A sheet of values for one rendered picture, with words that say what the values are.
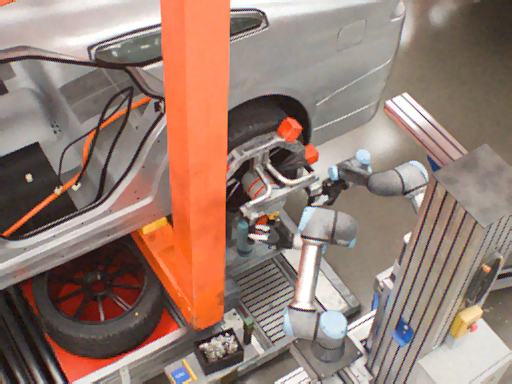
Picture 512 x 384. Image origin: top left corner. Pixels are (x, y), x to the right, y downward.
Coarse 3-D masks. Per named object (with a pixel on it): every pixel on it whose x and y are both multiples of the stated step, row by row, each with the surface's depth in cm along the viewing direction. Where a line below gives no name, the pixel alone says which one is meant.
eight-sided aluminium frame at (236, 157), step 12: (276, 132) 373; (252, 144) 367; (264, 144) 367; (276, 144) 370; (288, 144) 376; (300, 144) 386; (228, 156) 366; (240, 156) 362; (252, 156) 366; (300, 168) 398; (228, 216) 396
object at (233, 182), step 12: (240, 144) 370; (276, 156) 410; (264, 168) 399; (228, 180) 389; (240, 180) 395; (276, 180) 410; (228, 192) 398; (240, 192) 410; (228, 204) 405; (240, 204) 408
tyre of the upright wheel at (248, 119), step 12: (264, 96) 388; (240, 108) 373; (252, 108) 374; (264, 108) 377; (276, 108) 384; (228, 120) 368; (240, 120) 368; (252, 120) 368; (264, 120) 370; (276, 120) 374; (228, 132) 365; (240, 132) 364; (252, 132) 368; (264, 132) 373; (300, 132) 392; (228, 144) 364
